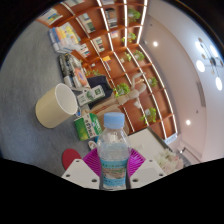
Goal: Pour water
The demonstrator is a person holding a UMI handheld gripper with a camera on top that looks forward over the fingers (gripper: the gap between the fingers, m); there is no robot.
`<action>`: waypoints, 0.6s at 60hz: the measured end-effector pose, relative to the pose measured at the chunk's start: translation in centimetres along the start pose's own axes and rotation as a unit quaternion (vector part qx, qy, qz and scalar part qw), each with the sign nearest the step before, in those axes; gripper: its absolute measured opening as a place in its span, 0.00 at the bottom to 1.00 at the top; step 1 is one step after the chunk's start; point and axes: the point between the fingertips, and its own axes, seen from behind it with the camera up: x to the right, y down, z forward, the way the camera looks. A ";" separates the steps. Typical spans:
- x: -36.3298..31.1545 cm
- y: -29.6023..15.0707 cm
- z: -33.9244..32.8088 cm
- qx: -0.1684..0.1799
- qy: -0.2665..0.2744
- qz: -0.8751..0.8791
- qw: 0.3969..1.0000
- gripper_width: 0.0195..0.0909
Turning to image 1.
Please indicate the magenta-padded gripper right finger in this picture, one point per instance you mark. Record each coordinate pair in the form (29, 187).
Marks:
(146, 171)

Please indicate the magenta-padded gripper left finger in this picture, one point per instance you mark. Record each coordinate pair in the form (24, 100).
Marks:
(78, 173)

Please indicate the clear plastic water bottle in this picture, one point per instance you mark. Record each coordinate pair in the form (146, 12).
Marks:
(114, 150)

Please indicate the flat round red coaster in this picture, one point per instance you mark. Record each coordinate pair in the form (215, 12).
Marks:
(70, 157)

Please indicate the small snack packet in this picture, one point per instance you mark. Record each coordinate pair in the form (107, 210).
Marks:
(92, 145)

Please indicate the white paper sign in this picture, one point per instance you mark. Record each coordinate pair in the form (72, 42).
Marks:
(170, 140)

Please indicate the green cardboard box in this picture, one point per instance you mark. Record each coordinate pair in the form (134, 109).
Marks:
(87, 127)

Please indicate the recessed ceiling spotlight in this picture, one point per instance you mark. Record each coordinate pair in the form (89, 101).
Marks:
(188, 122)
(155, 43)

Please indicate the cream paper cup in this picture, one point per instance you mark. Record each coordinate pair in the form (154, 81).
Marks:
(51, 111)

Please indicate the tall green white carton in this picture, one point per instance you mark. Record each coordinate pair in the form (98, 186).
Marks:
(90, 96)

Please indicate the wooden artist mannequin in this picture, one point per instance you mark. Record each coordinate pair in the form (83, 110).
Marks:
(133, 93)

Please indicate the dark blue chair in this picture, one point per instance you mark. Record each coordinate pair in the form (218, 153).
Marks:
(100, 85)

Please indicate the ceiling air vent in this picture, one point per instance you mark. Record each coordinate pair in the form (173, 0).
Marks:
(201, 94)

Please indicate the stack of dark books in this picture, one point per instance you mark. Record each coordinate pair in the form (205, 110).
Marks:
(75, 71)

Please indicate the wooden shelf unit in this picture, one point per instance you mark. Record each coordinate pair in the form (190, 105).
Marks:
(146, 66)

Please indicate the branched ceiling lamp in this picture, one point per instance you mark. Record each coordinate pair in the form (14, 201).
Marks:
(210, 63)

